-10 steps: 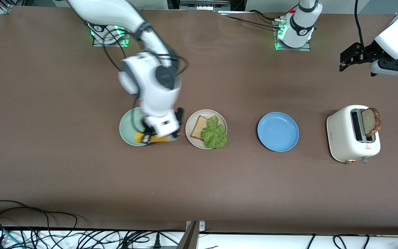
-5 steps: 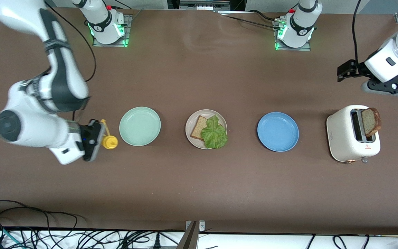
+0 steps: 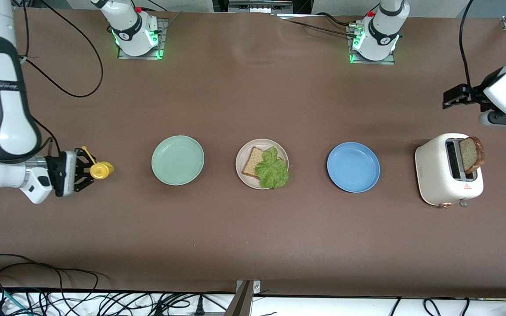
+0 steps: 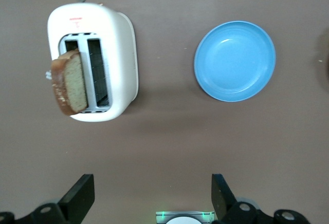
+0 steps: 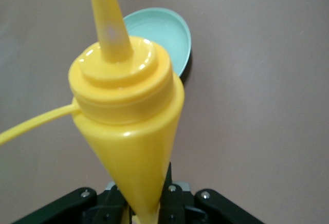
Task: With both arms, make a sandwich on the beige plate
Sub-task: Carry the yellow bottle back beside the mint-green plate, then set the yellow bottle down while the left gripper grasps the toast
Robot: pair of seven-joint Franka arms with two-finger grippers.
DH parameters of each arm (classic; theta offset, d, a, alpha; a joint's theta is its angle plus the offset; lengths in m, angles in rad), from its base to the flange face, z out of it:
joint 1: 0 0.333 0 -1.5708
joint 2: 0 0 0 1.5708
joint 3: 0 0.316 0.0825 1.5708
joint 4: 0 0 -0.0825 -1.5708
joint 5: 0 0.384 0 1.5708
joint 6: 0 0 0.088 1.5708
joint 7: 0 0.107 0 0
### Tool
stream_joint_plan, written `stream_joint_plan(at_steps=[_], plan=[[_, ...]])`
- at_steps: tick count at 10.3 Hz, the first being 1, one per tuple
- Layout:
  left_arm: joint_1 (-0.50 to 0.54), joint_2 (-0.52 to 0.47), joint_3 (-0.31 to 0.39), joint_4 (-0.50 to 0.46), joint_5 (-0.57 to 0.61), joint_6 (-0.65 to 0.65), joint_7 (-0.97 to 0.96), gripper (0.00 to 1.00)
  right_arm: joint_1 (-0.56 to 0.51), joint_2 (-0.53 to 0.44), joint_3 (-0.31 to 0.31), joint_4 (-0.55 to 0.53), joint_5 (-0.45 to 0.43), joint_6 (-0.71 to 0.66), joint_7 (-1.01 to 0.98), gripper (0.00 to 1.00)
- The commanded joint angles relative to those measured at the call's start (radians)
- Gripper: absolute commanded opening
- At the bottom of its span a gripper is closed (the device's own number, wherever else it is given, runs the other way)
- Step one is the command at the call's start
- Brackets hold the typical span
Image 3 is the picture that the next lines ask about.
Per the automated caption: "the yellow mustard squeeze bottle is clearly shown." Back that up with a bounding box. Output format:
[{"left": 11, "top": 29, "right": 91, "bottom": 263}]
[{"left": 81, "top": 146, "right": 115, "bottom": 180}]

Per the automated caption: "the dark crust bread slice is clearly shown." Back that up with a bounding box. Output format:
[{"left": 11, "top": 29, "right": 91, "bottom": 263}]
[{"left": 459, "top": 136, "right": 485, "bottom": 175}]

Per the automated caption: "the light crust bread slice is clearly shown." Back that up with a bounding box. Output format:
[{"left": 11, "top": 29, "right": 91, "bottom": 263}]
[{"left": 241, "top": 147, "right": 266, "bottom": 178}]

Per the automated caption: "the green lettuce leaf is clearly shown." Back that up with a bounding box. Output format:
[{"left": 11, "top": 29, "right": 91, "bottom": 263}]
[{"left": 255, "top": 146, "right": 290, "bottom": 190}]

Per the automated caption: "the mint green plate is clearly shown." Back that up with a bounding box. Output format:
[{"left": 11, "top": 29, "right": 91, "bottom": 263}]
[{"left": 151, "top": 135, "right": 205, "bottom": 186}]

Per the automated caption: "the blue plate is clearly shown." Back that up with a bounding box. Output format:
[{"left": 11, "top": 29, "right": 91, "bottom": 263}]
[{"left": 327, "top": 142, "right": 381, "bottom": 193}]

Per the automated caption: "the beige plate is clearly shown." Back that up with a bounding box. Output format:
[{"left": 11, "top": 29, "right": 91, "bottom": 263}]
[{"left": 235, "top": 139, "right": 289, "bottom": 190}]

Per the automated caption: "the white toaster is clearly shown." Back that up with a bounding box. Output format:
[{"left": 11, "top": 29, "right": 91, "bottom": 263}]
[{"left": 415, "top": 133, "right": 484, "bottom": 208}]

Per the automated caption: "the grey metal device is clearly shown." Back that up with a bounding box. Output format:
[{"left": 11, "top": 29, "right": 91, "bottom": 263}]
[{"left": 227, "top": 0, "right": 294, "bottom": 14}]

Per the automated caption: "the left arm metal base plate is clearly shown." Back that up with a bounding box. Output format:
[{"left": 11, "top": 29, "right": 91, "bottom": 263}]
[{"left": 347, "top": 24, "right": 396, "bottom": 65}]

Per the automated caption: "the black floor cable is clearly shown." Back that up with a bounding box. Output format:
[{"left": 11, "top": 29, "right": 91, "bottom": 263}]
[
  {"left": 0, "top": 254, "right": 104, "bottom": 316},
  {"left": 423, "top": 298, "right": 443, "bottom": 316}
]

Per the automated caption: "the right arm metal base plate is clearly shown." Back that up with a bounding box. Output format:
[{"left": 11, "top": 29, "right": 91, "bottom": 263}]
[{"left": 117, "top": 18, "right": 169, "bottom": 60}]

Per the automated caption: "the black cable to arm base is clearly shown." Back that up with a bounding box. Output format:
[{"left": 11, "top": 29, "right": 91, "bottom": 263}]
[{"left": 277, "top": 12, "right": 359, "bottom": 40}]

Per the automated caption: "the metal table bracket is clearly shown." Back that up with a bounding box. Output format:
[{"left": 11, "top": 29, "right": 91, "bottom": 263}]
[{"left": 224, "top": 280, "right": 261, "bottom": 316}]

